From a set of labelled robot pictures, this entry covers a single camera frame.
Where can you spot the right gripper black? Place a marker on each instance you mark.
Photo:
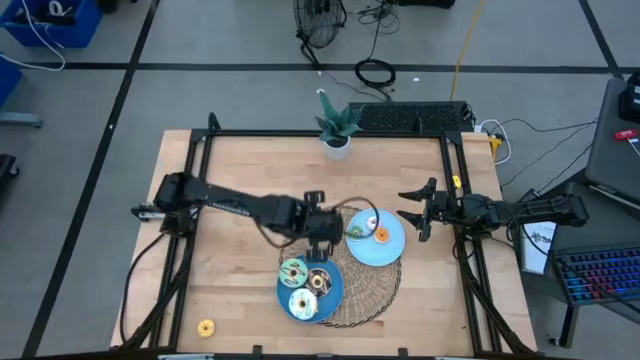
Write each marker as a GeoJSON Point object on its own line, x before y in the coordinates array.
{"type": "Point", "coordinates": [440, 207]}

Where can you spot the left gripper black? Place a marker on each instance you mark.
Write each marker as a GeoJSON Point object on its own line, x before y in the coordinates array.
{"type": "Point", "coordinates": [325, 226]}

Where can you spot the large green striped donut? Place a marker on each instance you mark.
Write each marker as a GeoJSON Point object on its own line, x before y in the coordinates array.
{"type": "Point", "coordinates": [286, 274]}

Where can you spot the dark blue shallow bowl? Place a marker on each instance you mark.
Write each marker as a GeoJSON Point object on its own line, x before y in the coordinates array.
{"type": "Point", "coordinates": [331, 306]}

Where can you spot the yellow crumb topped donut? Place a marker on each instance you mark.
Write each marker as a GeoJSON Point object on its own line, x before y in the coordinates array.
{"type": "Point", "coordinates": [200, 327]}

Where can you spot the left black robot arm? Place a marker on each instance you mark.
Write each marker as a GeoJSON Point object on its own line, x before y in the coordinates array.
{"type": "Point", "coordinates": [225, 200]}

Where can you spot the small dark green donut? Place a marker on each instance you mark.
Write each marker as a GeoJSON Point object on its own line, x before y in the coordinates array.
{"type": "Point", "coordinates": [351, 231]}

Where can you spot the small yellow tag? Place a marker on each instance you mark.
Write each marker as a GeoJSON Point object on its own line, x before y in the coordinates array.
{"type": "Point", "coordinates": [457, 181]}

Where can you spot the small white pink donut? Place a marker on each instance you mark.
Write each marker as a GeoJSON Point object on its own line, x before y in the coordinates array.
{"type": "Point", "coordinates": [368, 220]}

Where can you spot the small orange frosted donut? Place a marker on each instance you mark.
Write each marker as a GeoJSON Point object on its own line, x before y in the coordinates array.
{"type": "Point", "coordinates": [376, 235]}

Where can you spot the large chocolate glazed donut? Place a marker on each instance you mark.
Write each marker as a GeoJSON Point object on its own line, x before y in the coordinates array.
{"type": "Point", "coordinates": [311, 287]}

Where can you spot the pale blue plate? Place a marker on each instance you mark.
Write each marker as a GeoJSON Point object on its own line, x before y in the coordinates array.
{"type": "Point", "coordinates": [375, 252]}

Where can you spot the white plant pot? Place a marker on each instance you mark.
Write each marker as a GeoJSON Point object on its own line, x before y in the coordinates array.
{"type": "Point", "coordinates": [336, 151]}

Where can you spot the round woven straw mat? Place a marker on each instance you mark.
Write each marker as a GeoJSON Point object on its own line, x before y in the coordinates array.
{"type": "Point", "coordinates": [365, 290]}

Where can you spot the large white blue sprinkled donut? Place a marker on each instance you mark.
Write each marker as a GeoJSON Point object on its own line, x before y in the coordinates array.
{"type": "Point", "coordinates": [295, 310]}

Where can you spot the green snake plant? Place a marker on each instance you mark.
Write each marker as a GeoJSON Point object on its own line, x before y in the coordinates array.
{"type": "Point", "coordinates": [332, 122]}

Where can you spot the white paper sheet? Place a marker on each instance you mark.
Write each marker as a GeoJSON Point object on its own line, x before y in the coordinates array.
{"type": "Point", "coordinates": [537, 250]}

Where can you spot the dark side desk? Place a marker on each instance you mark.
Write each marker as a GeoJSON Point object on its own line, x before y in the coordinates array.
{"type": "Point", "coordinates": [600, 235]}

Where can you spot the rainbow backlit keyboard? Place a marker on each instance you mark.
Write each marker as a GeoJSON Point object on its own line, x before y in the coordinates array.
{"type": "Point", "coordinates": [600, 272]}

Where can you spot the grey desk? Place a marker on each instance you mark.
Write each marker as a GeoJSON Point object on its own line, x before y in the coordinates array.
{"type": "Point", "coordinates": [610, 160]}

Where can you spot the black floor fan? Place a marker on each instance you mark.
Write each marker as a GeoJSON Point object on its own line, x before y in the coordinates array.
{"type": "Point", "coordinates": [320, 25]}

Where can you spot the small red object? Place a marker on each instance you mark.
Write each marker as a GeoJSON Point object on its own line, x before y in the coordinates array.
{"type": "Point", "coordinates": [625, 135]}

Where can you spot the black desktop device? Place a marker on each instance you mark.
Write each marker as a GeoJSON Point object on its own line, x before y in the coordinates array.
{"type": "Point", "coordinates": [631, 100]}

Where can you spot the blue plastic bin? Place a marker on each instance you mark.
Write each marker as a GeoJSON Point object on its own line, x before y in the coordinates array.
{"type": "Point", "coordinates": [75, 30]}

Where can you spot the grey metal bar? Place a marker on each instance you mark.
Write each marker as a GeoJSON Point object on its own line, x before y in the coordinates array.
{"type": "Point", "coordinates": [20, 120]}

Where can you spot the black chair caster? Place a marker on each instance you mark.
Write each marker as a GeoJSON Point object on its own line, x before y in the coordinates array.
{"type": "Point", "coordinates": [6, 167]}

